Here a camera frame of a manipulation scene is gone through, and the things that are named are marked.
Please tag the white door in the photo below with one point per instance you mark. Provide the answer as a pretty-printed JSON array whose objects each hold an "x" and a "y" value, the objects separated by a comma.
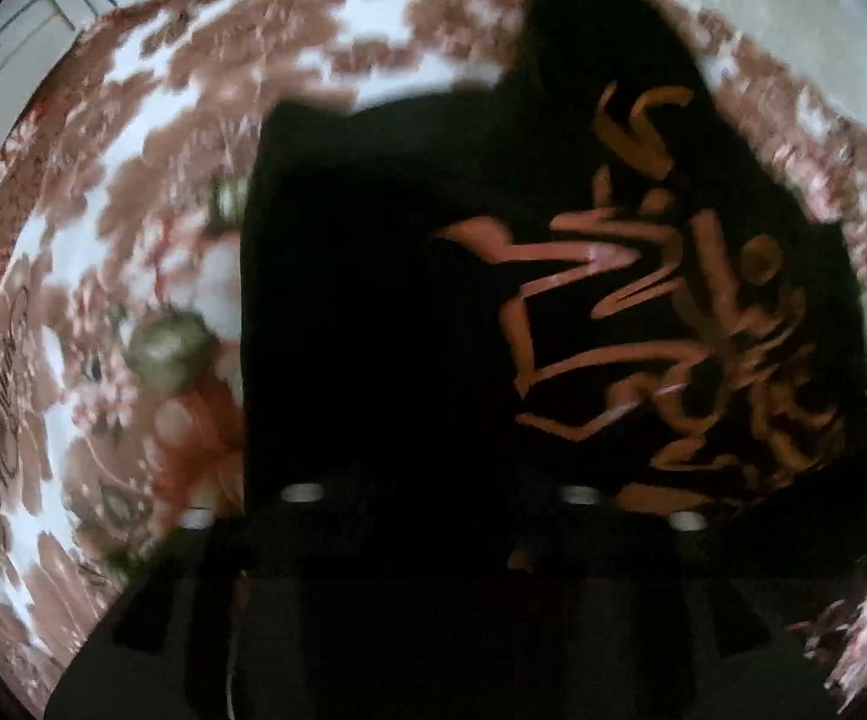
[{"x": 6, "y": 52}]

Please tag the black shirt with orange print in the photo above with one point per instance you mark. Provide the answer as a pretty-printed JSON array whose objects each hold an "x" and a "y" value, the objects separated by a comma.
[{"x": 373, "y": 277}]

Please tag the floral blanket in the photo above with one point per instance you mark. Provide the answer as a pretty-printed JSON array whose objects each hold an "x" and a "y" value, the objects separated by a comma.
[{"x": 103, "y": 240}]

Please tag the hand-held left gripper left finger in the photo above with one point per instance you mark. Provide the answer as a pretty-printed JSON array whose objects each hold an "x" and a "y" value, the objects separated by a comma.
[{"x": 313, "y": 532}]

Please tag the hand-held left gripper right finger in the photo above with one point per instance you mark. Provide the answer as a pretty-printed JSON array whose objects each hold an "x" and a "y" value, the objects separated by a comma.
[{"x": 568, "y": 532}]

